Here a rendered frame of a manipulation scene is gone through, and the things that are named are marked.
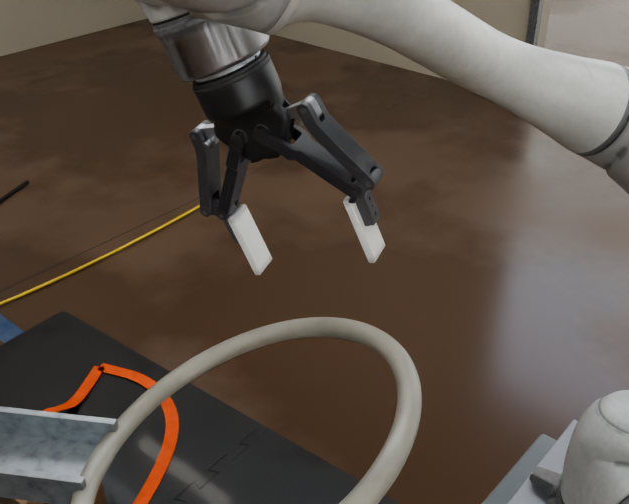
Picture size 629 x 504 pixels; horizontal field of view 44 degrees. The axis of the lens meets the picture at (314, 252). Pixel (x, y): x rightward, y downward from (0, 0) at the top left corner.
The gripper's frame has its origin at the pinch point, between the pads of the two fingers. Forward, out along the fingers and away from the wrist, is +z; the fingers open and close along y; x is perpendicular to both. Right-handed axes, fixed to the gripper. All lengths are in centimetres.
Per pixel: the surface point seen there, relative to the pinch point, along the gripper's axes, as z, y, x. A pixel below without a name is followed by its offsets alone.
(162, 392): 26, 43, -8
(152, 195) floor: 90, 258, -231
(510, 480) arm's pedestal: 82, 12, -43
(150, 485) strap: 115, 144, -61
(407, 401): 25.0, 0.5, -5.0
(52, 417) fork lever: 20, 53, 3
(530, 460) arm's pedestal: 83, 10, -49
